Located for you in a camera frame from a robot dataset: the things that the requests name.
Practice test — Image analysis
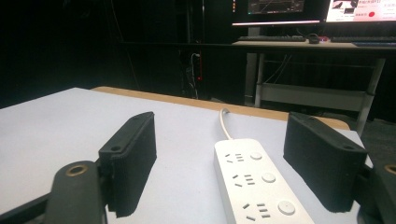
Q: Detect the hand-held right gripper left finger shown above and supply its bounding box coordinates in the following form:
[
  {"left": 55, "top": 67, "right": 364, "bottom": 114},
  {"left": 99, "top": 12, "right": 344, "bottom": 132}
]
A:
[{"left": 98, "top": 111, "right": 158, "bottom": 218}]

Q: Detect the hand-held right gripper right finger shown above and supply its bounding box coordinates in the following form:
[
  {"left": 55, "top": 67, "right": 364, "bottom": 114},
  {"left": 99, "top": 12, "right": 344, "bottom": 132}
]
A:
[{"left": 283, "top": 111, "right": 369, "bottom": 214}]

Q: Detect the white power strip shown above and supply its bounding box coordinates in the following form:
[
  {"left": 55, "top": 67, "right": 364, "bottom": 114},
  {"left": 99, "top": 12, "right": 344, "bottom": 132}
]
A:
[{"left": 213, "top": 138, "right": 316, "bottom": 224}]

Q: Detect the white table mat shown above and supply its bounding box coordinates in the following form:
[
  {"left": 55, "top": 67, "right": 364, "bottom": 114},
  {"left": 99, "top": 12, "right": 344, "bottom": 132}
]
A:
[{"left": 0, "top": 87, "right": 374, "bottom": 224}]

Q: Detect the black computer mouse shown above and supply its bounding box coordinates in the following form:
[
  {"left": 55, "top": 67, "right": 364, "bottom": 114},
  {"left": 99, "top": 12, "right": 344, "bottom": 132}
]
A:
[{"left": 306, "top": 33, "right": 321, "bottom": 45}]

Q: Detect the black keyboard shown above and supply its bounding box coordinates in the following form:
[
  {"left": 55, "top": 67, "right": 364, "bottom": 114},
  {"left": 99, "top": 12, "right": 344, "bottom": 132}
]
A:
[
  {"left": 330, "top": 35, "right": 396, "bottom": 44},
  {"left": 237, "top": 35, "right": 307, "bottom": 43}
]

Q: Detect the bright computer monitor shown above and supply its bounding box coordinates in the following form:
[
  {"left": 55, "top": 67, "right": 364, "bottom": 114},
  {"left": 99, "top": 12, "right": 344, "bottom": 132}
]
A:
[{"left": 325, "top": 0, "right": 396, "bottom": 23}]

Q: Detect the dark computer monitor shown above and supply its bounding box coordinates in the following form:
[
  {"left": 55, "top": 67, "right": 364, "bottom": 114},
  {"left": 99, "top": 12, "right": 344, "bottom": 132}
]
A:
[{"left": 232, "top": 0, "right": 321, "bottom": 27}]

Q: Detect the metal frame desk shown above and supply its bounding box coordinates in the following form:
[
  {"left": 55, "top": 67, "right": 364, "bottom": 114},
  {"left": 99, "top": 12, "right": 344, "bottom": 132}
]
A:
[{"left": 232, "top": 39, "right": 396, "bottom": 136}]

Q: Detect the white power strip cable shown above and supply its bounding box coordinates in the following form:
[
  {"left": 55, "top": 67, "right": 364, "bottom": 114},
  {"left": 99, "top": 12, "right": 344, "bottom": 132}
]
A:
[{"left": 219, "top": 107, "right": 233, "bottom": 141}]

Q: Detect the dark equipment stand with cables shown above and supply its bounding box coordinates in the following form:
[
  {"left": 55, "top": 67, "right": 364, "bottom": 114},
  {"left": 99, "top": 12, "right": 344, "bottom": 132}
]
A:
[{"left": 178, "top": 49, "right": 205, "bottom": 100}]

